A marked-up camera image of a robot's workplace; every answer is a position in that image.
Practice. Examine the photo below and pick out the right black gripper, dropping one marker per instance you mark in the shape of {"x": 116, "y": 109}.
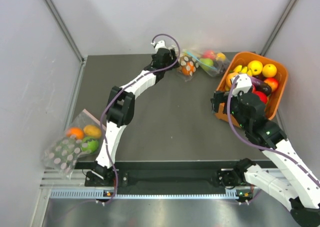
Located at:
{"x": 219, "y": 97}

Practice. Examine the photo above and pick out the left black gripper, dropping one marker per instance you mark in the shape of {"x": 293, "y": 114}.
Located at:
{"x": 171, "y": 61}

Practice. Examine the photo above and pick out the polka dot zip bag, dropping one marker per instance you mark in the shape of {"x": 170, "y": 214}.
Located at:
{"x": 184, "y": 56}

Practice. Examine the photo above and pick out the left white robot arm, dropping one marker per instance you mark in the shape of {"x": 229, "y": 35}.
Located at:
{"x": 120, "y": 111}

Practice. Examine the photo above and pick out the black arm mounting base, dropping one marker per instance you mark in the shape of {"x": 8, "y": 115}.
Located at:
{"x": 172, "y": 177}

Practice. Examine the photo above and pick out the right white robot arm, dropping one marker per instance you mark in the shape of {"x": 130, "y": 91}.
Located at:
{"x": 300, "y": 194}

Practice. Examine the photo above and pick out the fake peach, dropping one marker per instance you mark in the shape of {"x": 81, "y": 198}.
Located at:
{"x": 228, "y": 79}

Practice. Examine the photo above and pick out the blue zip clear bag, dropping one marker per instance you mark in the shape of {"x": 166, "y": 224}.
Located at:
{"x": 221, "y": 63}

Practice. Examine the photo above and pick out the fake small banana bunch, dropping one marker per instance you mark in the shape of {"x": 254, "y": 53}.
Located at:
{"x": 243, "y": 70}

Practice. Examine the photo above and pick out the fake green pear in bag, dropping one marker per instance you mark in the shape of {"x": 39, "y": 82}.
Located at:
{"x": 206, "y": 64}

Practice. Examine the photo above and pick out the fake purple eggplant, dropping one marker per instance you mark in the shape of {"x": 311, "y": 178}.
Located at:
{"x": 261, "y": 86}

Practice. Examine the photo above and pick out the fake red apple in bag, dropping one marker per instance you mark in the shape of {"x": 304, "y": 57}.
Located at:
{"x": 209, "y": 54}

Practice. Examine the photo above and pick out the fake red tomato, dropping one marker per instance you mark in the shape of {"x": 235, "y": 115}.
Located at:
{"x": 263, "y": 97}

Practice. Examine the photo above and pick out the fake yellow lemon left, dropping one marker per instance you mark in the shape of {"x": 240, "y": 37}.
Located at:
{"x": 256, "y": 67}

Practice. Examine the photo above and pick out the fake red yellow apple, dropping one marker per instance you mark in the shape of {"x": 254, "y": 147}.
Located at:
{"x": 272, "y": 82}

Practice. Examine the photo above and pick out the fake yellow orange right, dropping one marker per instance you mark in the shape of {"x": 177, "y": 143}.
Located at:
{"x": 269, "y": 70}

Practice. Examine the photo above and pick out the fake potato in pink bag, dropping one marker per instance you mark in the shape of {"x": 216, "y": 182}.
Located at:
{"x": 92, "y": 131}

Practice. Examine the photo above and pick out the fake green apple pink bag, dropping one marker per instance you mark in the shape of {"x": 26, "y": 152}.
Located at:
{"x": 90, "y": 143}

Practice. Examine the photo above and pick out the fake orange in pink bag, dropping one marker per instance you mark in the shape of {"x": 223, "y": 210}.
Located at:
{"x": 76, "y": 133}

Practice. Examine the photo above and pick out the pink zip dotted bag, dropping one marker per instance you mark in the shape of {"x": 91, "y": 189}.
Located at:
{"x": 63, "y": 154}

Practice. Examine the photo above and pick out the orange plastic bin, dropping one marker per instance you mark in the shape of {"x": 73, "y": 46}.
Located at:
{"x": 243, "y": 58}

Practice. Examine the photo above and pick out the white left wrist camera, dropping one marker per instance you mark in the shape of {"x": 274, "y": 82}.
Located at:
{"x": 158, "y": 45}

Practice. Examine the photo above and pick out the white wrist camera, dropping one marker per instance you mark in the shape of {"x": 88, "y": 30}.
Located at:
{"x": 243, "y": 84}
{"x": 158, "y": 45}

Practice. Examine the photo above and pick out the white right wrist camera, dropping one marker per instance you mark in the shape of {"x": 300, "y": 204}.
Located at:
{"x": 243, "y": 84}

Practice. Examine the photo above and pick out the grey slotted cable duct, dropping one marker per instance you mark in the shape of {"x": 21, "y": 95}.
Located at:
{"x": 103, "y": 194}

